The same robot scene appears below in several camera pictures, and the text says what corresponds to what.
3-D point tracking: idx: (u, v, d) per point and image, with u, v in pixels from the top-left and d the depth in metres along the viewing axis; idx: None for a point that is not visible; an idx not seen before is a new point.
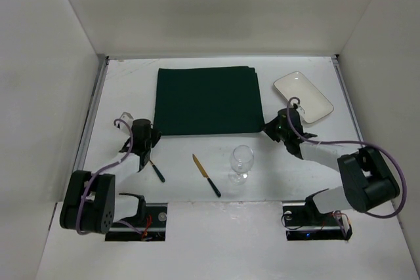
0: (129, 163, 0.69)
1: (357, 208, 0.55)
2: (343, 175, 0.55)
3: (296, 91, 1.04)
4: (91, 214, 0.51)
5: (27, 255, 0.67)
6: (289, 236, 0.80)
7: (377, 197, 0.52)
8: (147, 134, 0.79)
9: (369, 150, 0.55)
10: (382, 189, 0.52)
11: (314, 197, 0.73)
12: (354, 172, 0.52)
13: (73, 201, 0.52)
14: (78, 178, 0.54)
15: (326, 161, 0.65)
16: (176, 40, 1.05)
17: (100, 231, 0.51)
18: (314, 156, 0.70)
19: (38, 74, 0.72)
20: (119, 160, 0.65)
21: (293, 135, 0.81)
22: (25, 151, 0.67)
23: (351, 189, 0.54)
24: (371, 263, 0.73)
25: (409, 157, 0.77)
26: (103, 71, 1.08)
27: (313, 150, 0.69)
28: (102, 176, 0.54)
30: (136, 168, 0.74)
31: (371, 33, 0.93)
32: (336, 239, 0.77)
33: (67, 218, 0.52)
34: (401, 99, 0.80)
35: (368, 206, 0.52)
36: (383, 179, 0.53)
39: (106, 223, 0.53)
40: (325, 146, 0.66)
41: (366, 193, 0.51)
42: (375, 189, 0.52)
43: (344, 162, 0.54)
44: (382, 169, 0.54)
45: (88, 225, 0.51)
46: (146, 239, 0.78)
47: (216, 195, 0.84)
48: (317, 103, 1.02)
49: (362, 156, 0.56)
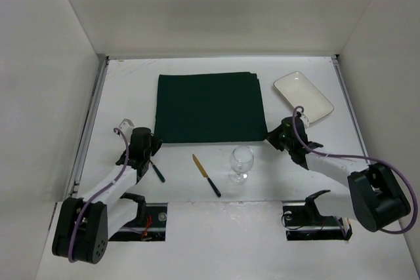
0: (126, 179, 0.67)
1: (367, 226, 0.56)
2: (353, 193, 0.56)
3: (296, 91, 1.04)
4: (83, 245, 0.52)
5: (28, 255, 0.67)
6: (289, 236, 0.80)
7: (388, 216, 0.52)
8: (146, 143, 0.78)
9: (380, 168, 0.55)
10: (392, 208, 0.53)
11: (316, 200, 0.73)
12: (364, 191, 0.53)
13: (65, 230, 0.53)
14: (69, 206, 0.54)
15: (333, 174, 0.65)
16: (176, 39, 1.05)
17: (91, 260, 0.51)
18: (319, 167, 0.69)
19: (38, 74, 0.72)
20: (112, 182, 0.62)
21: (298, 144, 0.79)
22: (26, 151, 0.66)
23: (361, 207, 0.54)
24: (371, 263, 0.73)
25: (409, 157, 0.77)
26: (103, 71, 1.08)
27: (319, 163, 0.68)
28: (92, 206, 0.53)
30: (133, 182, 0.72)
31: (372, 33, 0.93)
32: (336, 239, 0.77)
33: (60, 245, 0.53)
34: (401, 100, 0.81)
35: (378, 225, 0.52)
36: (394, 198, 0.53)
39: (98, 252, 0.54)
40: (332, 159, 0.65)
41: (376, 213, 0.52)
42: (384, 208, 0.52)
43: (354, 180, 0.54)
44: (392, 188, 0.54)
45: (80, 254, 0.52)
46: (146, 239, 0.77)
47: (216, 195, 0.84)
48: (316, 103, 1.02)
49: (372, 173, 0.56)
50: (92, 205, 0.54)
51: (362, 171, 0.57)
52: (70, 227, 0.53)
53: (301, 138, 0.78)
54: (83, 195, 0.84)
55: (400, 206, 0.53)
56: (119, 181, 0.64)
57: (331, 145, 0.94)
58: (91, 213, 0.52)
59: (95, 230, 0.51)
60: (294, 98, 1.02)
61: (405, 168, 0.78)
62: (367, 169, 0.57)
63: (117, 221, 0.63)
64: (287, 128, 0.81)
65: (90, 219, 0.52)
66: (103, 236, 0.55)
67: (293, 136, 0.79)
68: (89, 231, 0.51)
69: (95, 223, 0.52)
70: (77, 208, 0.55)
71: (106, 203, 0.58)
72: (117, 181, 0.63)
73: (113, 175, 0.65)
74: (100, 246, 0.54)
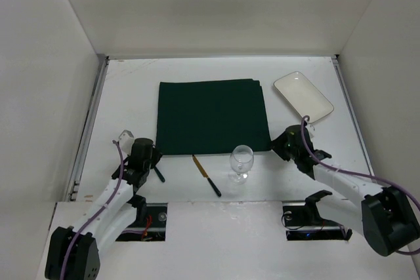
0: (120, 198, 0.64)
1: (377, 250, 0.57)
2: (365, 216, 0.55)
3: (296, 91, 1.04)
4: (73, 275, 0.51)
5: (28, 255, 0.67)
6: (289, 236, 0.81)
7: (399, 240, 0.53)
8: (146, 153, 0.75)
9: (395, 193, 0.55)
10: (404, 232, 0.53)
11: (317, 202, 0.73)
12: (378, 217, 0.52)
13: (55, 260, 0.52)
14: (60, 235, 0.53)
15: (342, 190, 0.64)
16: (176, 40, 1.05)
17: None
18: (328, 181, 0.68)
19: (39, 75, 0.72)
20: (105, 205, 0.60)
21: (304, 153, 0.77)
22: (25, 152, 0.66)
23: (374, 231, 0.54)
24: (371, 263, 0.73)
25: (409, 157, 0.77)
26: (103, 71, 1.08)
27: (330, 178, 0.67)
28: (82, 239, 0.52)
30: (130, 195, 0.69)
31: (372, 33, 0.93)
32: (336, 239, 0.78)
33: (51, 272, 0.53)
34: (401, 100, 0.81)
35: (390, 249, 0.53)
36: (406, 221, 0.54)
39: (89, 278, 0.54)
40: (343, 175, 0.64)
41: (388, 239, 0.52)
42: (397, 233, 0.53)
43: (369, 206, 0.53)
44: (405, 212, 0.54)
45: None
46: (146, 240, 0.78)
47: (216, 195, 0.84)
48: (315, 102, 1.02)
49: (385, 196, 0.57)
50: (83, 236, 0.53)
51: (376, 195, 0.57)
52: (60, 256, 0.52)
53: (309, 147, 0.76)
54: (83, 195, 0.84)
55: (412, 230, 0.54)
56: (111, 203, 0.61)
57: (331, 145, 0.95)
58: (80, 244, 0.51)
59: (84, 262, 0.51)
60: (295, 98, 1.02)
61: (405, 167, 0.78)
62: (381, 193, 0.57)
63: (113, 236, 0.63)
64: (291, 136, 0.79)
65: (79, 250, 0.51)
66: (94, 263, 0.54)
67: (299, 145, 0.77)
68: (78, 263, 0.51)
69: (83, 256, 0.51)
70: (67, 235, 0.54)
71: (97, 232, 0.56)
72: (109, 204, 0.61)
73: (105, 197, 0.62)
74: (90, 273, 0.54)
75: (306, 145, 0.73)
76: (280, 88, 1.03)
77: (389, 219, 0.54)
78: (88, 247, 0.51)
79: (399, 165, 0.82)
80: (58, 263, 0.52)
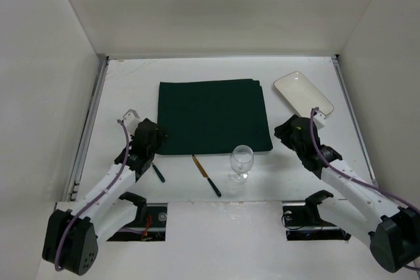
0: (121, 184, 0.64)
1: (382, 263, 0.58)
2: (377, 235, 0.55)
3: (296, 91, 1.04)
4: (69, 259, 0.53)
5: (28, 255, 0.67)
6: (289, 236, 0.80)
7: (407, 261, 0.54)
8: (149, 139, 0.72)
9: (411, 216, 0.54)
10: (414, 253, 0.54)
11: (319, 206, 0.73)
12: (392, 240, 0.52)
13: (52, 242, 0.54)
14: (59, 217, 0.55)
15: (351, 199, 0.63)
16: (176, 40, 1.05)
17: (77, 271, 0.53)
18: (335, 185, 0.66)
19: (38, 75, 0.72)
20: (105, 191, 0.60)
21: (310, 149, 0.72)
22: (25, 151, 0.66)
23: (384, 251, 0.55)
24: (372, 264, 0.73)
25: (409, 157, 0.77)
26: (103, 71, 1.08)
27: (338, 183, 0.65)
28: (81, 221, 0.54)
30: (133, 181, 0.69)
31: (372, 33, 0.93)
32: (336, 239, 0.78)
33: (48, 255, 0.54)
34: (402, 100, 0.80)
35: (396, 268, 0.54)
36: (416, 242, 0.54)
39: (86, 263, 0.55)
40: (356, 186, 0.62)
41: (398, 260, 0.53)
42: (406, 254, 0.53)
43: (384, 230, 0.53)
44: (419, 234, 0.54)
45: (67, 264, 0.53)
46: (146, 240, 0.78)
47: (216, 195, 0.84)
48: (315, 101, 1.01)
49: (399, 215, 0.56)
50: (80, 222, 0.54)
51: (392, 217, 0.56)
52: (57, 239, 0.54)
53: (316, 142, 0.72)
54: (83, 195, 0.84)
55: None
56: (111, 189, 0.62)
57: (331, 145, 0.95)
58: (77, 230, 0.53)
59: (79, 245, 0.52)
60: (295, 98, 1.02)
61: (405, 167, 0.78)
62: (396, 213, 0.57)
63: (109, 231, 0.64)
64: (298, 132, 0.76)
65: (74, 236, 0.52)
66: (91, 248, 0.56)
67: (306, 140, 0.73)
68: (74, 248, 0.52)
69: (79, 242, 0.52)
70: (64, 219, 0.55)
71: (94, 217, 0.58)
72: (109, 190, 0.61)
73: (107, 180, 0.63)
74: (87, 258, 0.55)
75: (314, 140, 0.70)
76: (280, 88, 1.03)
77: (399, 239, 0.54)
78: (84, 233, 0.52)
79: (399, 165, 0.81)
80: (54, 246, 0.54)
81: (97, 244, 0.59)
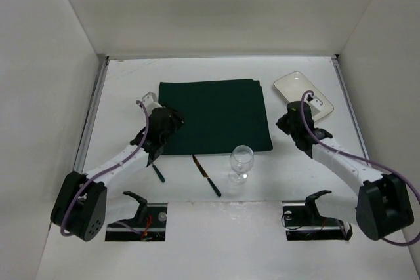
0: (135, 162, 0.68)
1: (367, 235, 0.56)
2: (361, 201, 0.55)
3: (297, 90, 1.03)
4: (77, 221, 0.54)
5: (28, 255, 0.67)
6: (289, 236, 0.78)
7: (390, 228, 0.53)
8: (164, 126, 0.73)
9: (394, 181, 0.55)
10: (398, 220, 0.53)
11: (317, 200, 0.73)
12: (374, 201, 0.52)
13: (63, 202, 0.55)
14: (73, 179, 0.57)
15: (338, 172, 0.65)
16: (176, 40, 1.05)
17: (83, 237, 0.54)
18: (326, 160, 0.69)
19: (38, 75, 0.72)
20: (120, 163, 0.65)
21: (303, 131, 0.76)
22: (25, 151, 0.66)
23: (367, 218, 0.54)
24: (371, 264, 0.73)
25: (409, 157, 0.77)
26: (103, 71, 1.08)
27: (327, 158, 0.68)
28: (94, 185, 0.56)
30: (144, 164, 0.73)
31: (372, 33, 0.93)
32: (336, 239, 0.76)
33: (56, 216, 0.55)
34: (401, 100, 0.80)
35: (379, 235, 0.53)
36: (400, 210, 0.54)
39: (91, 231, 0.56)
40: (344, 158, 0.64)
41: (381, 225, 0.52)
42: (390, 220, 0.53)
43: (367, 192, 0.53)
44: (401, 200, 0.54)
45: (74, 228, 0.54)
46: (146, 239, 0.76)
47: (216, 195, 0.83)
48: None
49: (383, 183, 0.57)
50: (94, 185, 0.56)
51: (375, 182, 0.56)
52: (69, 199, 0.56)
53: (309, 124, 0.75)
54: None
55: (405, 218, 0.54)
56: (126, 163, 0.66)
57: None
58: (91, 191, 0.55)
59: (90, 209, 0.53)
60: (296, 97, 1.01)
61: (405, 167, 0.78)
62: (380, 179, 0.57)
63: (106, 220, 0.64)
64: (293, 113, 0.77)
65: (88, 197, 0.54)
66: (98, 216, 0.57)
67: (299, 122, 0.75)
68: (86, 209, 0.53)
69: (93, 202, 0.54)
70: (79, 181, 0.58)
71: (107, 184, 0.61)
72: (124, 163, 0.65)
73: (123, 155, 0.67)
74: (94, 225, 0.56)
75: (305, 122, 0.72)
76: (279, 88, 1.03)
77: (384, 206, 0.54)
78: (99, 195, 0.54)
79: (399, 165, 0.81)
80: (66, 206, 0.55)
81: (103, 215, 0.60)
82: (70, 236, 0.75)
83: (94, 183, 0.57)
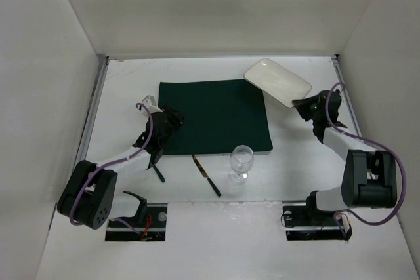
0: (140, 160, 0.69)
1: (346, 202, 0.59)
2: (346, 167, 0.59)
3: (275, 79, 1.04)
4: (86, 208, 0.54)
5: (28, 255, 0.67)
6: (289, 236, 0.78)
7: (369, 197, 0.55)
8: (162, 130, 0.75)
9: (384, 155, 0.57)
10: (378, 192, 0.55)
11: (317, 193, 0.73)
12: (358, 168, 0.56)
13: (71, 189, 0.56)
14: (83, 167, 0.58)
15: (340, 150, 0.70)
16: (176, 40, 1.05)
17: (91, 224, 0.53)
18: (333, 142, 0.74)
19: (38, 75, 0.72)
20: (126, 157, 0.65)
21: (324, 119, 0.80)
22: (26, 152, 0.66)
23: (349, 182, 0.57)
24: (371, 263, 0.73)
25: (407, 157, 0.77)
26: (103, 71, 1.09)
27: (333, 137, 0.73)
28: (104, 171, 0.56)
30: (145, 166, 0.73)
31: (372, 33, 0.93)
32: (335, 239, 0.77)
33: (64, 204, 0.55)
34: (401, 100, 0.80)
35: (356, 202, 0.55)
36: (385, 185, 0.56)
39: (99, 219, 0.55)
40: (347, 137, 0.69)
41: (359, 189, 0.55)
42: (371, 190, 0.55)
43: (353, 155, 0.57)
44: (386, 176, 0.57)
45: (82, 216, 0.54)
46: (146, 240, 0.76)
47: (216, 195, 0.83)
48: (296, 92, 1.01)
49: (376, 159, 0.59)
50: (104, 171, 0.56)
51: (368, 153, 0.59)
52: (78, 187, 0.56)
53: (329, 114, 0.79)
54: None
55: (386, 194, 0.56)
56: (132, 159, 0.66)
57: None
58: (102, 179, 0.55)
59: (100, 196, 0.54)
60: (275, 88, 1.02)
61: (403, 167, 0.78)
62: (373, 155, 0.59)
63: None
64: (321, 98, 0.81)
65: (98, 183, 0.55)
66: (106, 204, 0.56)
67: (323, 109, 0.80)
68: (96, 195, 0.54)
69: (102, 189, 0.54)
70: (88, 171, 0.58)
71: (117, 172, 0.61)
72: (130, 159, 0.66)
73: (130, 152, 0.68)
74: (102, 213, 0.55)
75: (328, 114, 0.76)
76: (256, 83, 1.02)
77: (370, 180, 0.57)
78: (108, 181, 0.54)
79: None
80: (75, 194, 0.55)
81: (111, 206, 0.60)
82: (69, 237, 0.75)
83: (104, 169, 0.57)
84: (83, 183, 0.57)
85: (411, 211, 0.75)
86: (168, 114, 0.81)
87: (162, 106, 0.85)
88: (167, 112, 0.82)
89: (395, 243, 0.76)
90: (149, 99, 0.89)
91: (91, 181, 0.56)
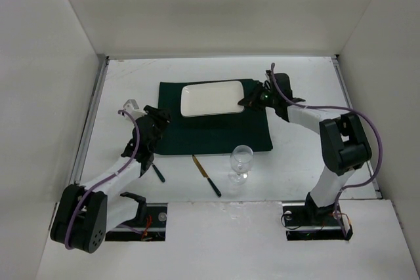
0: (130, 172, 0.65)
1: (332, 169, 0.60)
2: (322, 139, 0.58)
3: (209, 94, 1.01)
4: (81, 233, 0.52)
5: (28, 256, 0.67)
6: (289, 236, 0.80)
7: (351, 159, 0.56)
8: (149, 134, 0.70)
9: (350, 116, 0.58)
10: (356, 152, 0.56)
11: (312, 192, 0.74)
12: (333, 136, 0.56)
13: (63, 216, 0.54)
14: (71, 191, 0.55)
15: (310, 125, 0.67)
16: (176, 39, 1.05)
17: (88, 249, 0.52)
18: (299, 119, 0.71)
19: (37, 75, 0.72)
20: (115, 173, 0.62)
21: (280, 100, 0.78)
22: (25, 152, 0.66)
23: (329, 152, 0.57)
24: (371, 264, 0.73)
25: (407, 158, 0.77)
26: (103, 71, 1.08)
27: (298, 115, 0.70)
28: (94, 194, 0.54)
30: (137, 175, 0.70)
31: (372, 33, 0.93)
32: (336, 239, 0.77)
33: (57, 232, 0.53)
34: (401, 99, 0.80)
35: (341, 167, 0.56)
36: (358, 143, 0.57)
39: (96, 241, 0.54)
40: (310, 110, 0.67)
41: (341, 155, 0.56)
42: (350, 153, 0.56)
43: (324, 126, 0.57)
44: (358, 134, 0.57)
45: (77, 242, 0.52)
46: (146, 239, 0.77)
47: (216, 195, 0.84)
48: (230, 92, 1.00)
49: (342, 122, 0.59)
50: (93, 195, 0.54)
51: (334, 119, 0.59)
52: (69, 213, 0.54)
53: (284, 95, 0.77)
54: None
55: (363, 150, 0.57)
56: (123, 173, 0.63)
57: None
58: (91, 202, 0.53)
59: (92, 220, 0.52)
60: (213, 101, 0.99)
61: (404, 166, 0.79)
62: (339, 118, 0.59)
63: (113, 221, 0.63)
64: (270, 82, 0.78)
65: (89, 207, 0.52)
66: (100, 226, 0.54)
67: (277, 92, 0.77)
68: (88, 220, 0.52)
69: (94, 213, 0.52)
70: (77, 195, 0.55)
71: (107, 193, 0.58)
72: (120, 173, 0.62)
73: (119, 166, 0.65)
74: (97, 235, 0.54)
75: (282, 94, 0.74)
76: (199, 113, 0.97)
77: (345, 143, 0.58)
78: (100, 204, 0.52)
79: (398, 166, 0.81)
80: (67, 221, 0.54)
81: (106, 225, 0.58)
82: None
83: (93, 193, 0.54)
84: (74, 208, 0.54)
85: (411, 211, 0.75)
86: (153, 115, 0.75)
87: (145, 107, 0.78)
88: (151, 113, 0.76)
89: (395, 243, 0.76)
90: (131, 103, 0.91)
91: (82, 206, 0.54)
